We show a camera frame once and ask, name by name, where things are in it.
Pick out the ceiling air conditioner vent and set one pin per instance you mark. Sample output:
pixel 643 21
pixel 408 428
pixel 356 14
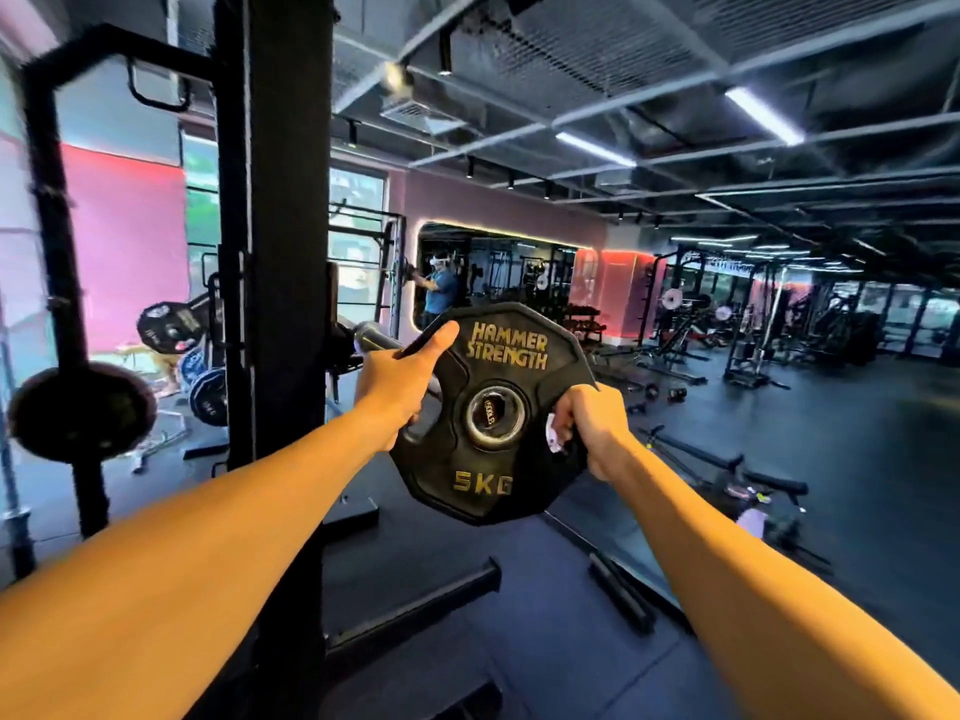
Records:
pixel 420 116

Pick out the black squat rack white plate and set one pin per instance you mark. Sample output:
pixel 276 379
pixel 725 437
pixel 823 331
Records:
pixel 675 322

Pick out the wall mirror with lit frame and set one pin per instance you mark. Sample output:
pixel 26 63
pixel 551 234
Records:
pixel 499 273

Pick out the long ceiling light strip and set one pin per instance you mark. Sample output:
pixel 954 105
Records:
pixel 594 149
pixel 763 116

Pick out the black floor bar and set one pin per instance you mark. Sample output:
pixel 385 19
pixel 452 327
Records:
pixel 621 592

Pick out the person's right hand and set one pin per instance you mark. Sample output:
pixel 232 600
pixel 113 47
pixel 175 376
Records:
pixel 600 434

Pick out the large black weight plate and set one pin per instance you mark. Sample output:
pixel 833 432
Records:
pixel 79 412

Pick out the black plate with white label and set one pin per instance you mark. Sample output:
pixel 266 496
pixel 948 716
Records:
pixel 171 327

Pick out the black weight plate blue rim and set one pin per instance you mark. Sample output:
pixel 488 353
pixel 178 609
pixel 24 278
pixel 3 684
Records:
pixel 210 397

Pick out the black flat workout bench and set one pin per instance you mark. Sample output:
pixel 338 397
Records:
pixel 731 472

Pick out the dumbbell rack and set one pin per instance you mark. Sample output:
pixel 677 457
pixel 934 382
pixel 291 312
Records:
pixel 583 323

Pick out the black weight plate yellow print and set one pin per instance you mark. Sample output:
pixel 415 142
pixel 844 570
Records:
pixel 491 472

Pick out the person's left thumb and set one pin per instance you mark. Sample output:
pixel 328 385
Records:
pixel 436 344

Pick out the person's left hand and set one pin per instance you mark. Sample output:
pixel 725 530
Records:
pixel 394 386

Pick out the person's right forearm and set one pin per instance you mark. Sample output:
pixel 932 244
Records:
pixel 757 607

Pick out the black power rack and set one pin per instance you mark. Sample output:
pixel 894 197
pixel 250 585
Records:
pixel 289 239

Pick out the person's right thumb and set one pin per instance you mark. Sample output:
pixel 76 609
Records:
pixel 564 423

